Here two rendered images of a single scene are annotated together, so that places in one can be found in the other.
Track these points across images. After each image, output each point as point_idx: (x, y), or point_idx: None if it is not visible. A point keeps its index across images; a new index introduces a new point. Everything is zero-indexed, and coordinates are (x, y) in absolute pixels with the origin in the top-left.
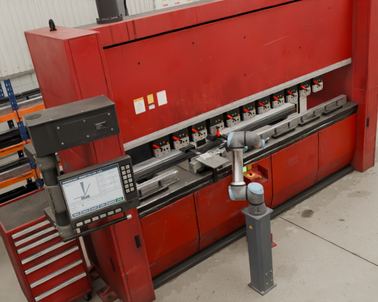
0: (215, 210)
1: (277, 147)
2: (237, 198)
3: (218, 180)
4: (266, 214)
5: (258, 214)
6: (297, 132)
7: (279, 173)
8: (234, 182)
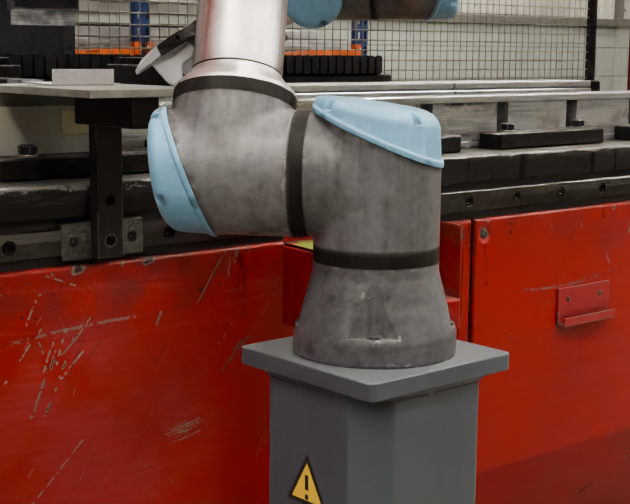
0: (86, 474)
1: (511, 188)
2: (217, 197)
3: (126, 258)
4: (449, 369)
5: (387, 352)
6: (617, 146)
7: (510, 354)
8: (203, 65)
